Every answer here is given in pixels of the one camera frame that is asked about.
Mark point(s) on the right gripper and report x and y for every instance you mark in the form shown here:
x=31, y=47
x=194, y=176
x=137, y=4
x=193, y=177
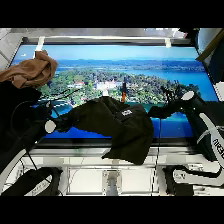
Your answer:
x=158, y=112

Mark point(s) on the brown garment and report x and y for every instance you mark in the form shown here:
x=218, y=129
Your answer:
x=31, y=73

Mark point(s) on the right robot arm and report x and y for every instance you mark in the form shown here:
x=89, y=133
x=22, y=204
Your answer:
x=209, y=133

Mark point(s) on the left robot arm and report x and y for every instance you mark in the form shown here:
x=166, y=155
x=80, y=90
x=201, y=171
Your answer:
x=50, y=126

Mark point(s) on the black garment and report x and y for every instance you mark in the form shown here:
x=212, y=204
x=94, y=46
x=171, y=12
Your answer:
x=116, y=126
x=16, y=95

